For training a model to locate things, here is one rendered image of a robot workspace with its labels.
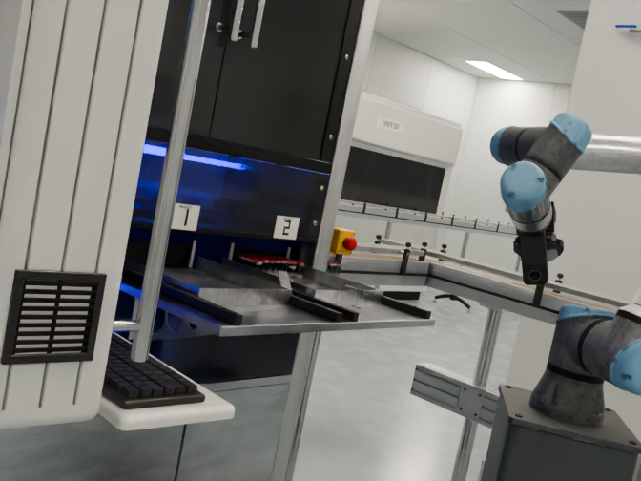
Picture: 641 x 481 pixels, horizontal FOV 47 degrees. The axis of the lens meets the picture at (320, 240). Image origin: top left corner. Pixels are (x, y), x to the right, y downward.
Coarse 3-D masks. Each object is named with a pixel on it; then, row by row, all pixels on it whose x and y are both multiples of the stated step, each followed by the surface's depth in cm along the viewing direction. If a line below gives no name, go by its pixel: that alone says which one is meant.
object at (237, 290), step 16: (176, 272) 176; (192, 272) 180; (208, 272) 183; (224, 272) 179; (240, 272) 175; (192, 288) 146; (208, 288) 146; (224, 288) 149; (240, 288) 153; (256, 288) 171; (272, 288) 167; (288, 288) 164; (224, 304) 150; (240, 304) 153; (256, 304) 156; (272, 304) 160
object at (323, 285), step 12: (228, 264) 190; (240, 264) 187; (264, 276) 181; (276, 276) 178; (312, 276) 205; (324, 276) 202; (336, 276) 199; (300, 288) 173; (312, 288) 170; (324, 288) 195; (336, 288) 199; (360, 288) 194; (372, 288) 191; (324, 300) 173; (336, 300) 176; (348, 300) 179; (372, 300) 186
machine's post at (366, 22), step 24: (360, 24) 200; (360, 48) 202; (360, 72) 204; (360, 96) 206; (336, 144) 203; (336, 168) 205; (336, 192) 207; (336, 216) 209; (312, 264) 207; (312, 336) 212; (288, 408) 211; (288, 432) 214; (288, 456) 216
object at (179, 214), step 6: (180, 204) 169; (186, 204) 170; (180, 210) 169; (186, 210) 170; (192, 210) 171; (198, 210) 173; (174, 216) 168; (180, 216) 169; (192, 216) 172; (174, 222) 168; (180, 222) 170; (192, 222) 172; (174, 228) 169; (180, 228) 170; (186, 228) 171; (192, 228) 173
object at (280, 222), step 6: (282, 216) 193; (276, 222) 192; (282, 222) 194; (288, 222) 195; (294, 222) 197; (276, 228) 193; (282, 228) 194; (294, 228) 197; (276, 234) 193; (294, 234) 198
